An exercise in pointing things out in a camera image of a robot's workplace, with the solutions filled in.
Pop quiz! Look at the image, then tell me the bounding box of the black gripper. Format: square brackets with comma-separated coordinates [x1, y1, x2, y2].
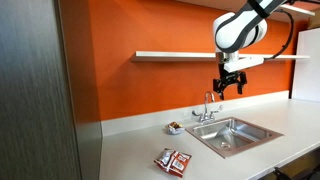
[213, 62, 248, 101]

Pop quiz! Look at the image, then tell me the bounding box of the red snack packet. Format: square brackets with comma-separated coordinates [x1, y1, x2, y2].
[153, 148, 193, 179]

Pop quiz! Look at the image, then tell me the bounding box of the chrome sink faucet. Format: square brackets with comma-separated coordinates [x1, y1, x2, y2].
[191, 90, 224, 125]

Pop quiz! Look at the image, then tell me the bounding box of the stainless steel sink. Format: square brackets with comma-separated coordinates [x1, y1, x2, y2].
[184, 116, 285, 159]

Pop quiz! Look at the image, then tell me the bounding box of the small bowl of candy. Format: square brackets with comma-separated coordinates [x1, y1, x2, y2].
[166, 121, 185, 136]

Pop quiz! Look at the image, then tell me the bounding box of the white tall panel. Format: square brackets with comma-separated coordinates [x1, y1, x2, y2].
[291, 27, 320, 103]

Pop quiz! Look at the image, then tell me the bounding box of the dark wood cabinet panel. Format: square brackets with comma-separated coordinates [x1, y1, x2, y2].
[0, 0, 83, 180]

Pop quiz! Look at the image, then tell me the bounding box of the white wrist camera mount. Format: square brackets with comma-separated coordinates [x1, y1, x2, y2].
[222, 55, 265, 73]

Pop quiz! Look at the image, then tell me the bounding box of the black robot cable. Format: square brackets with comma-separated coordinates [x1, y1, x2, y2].
[263, 8, 296, 62]

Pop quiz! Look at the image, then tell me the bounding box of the high white wall shelf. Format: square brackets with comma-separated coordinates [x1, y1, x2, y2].
[176, 0, 316, 24]

